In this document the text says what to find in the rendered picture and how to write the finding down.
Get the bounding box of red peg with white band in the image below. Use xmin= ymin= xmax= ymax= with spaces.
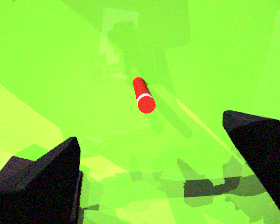
xmin=132 ymin=76 xmax=156 ymax=113

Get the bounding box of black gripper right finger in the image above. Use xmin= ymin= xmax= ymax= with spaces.
xmin=221 ymin=109 xmax=280 ymax=210

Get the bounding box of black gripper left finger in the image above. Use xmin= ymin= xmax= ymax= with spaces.
xmin=0 ymin=136 xmax=81 ymax=224

